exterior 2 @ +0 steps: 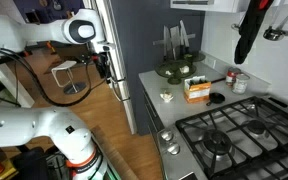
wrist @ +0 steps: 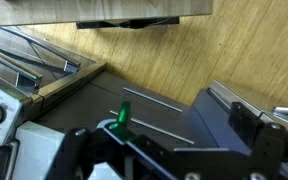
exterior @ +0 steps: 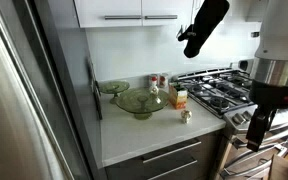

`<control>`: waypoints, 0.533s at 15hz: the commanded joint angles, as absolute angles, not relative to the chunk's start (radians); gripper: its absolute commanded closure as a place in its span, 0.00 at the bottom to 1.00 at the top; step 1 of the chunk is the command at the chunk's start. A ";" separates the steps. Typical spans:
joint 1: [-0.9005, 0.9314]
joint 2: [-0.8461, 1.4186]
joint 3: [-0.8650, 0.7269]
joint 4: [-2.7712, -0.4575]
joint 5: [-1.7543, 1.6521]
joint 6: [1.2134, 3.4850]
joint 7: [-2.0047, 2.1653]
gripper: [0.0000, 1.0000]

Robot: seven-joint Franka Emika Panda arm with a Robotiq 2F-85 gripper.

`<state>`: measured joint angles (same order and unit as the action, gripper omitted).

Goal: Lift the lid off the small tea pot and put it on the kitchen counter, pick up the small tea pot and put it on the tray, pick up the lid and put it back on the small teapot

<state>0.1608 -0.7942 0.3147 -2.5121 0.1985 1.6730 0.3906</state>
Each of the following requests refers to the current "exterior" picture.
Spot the dark grey base cabinet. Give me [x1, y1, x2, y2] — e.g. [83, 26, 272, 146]
[103, 130, 224, 180]

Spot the steel range drawer handle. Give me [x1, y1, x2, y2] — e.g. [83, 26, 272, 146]
[221, 145, 287, 178]

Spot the white garlic bulb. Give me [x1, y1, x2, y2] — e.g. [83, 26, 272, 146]
[180, 109, 193, 119]

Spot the steel bar drawer handle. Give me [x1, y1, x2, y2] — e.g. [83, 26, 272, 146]
[142, 141, 203, 165]
[146, 159, 199, 180]

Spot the large green glass cake stand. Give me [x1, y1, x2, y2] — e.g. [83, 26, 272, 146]
[115, 87, 170, 121]

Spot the stainless steel refrigerator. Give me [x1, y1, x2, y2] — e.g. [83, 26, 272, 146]
[0, 0, 107, 180]

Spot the steel bar cabinet door handle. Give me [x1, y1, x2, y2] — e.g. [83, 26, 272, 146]
[144, 14, 179, 20]
[104, 14, 143, 21]

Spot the steel oven door handle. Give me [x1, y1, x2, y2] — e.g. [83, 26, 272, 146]
[232, 120, 288, 151]

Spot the stainless steel gas range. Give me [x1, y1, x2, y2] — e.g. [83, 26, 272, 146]
[171, 58, 288, 180]

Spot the small green glass cake stand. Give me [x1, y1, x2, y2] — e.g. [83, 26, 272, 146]
[98, 80, 131, 105]

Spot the narrow white cabinet door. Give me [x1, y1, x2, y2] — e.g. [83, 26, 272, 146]
[141, 0, 195, 27]

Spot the wide white cabinet door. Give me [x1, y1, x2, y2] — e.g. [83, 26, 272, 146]
[73, 0, 144, 29]

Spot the black flat rectangular panel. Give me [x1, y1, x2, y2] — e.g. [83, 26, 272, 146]
[86, 57, 104, 121]

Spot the steel range knob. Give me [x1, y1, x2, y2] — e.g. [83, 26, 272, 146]
[232, 113, 245, 125]
[242, 110, 255, 122]

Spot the white shaker red cap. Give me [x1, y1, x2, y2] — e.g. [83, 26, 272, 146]
[149, 76, 160, 98]

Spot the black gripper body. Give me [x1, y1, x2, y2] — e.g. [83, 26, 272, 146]
[249, 79, 288, 110]

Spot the brown cardboard box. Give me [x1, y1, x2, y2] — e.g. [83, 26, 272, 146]
[267, 154, 288, 180]

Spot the white canister red label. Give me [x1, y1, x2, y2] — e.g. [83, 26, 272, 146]
[159, 72, 170, 89]
[148, 73, 159, 88]

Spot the orange vitamin drink box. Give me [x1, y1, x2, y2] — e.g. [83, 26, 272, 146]
[168, 82, 189, 111]

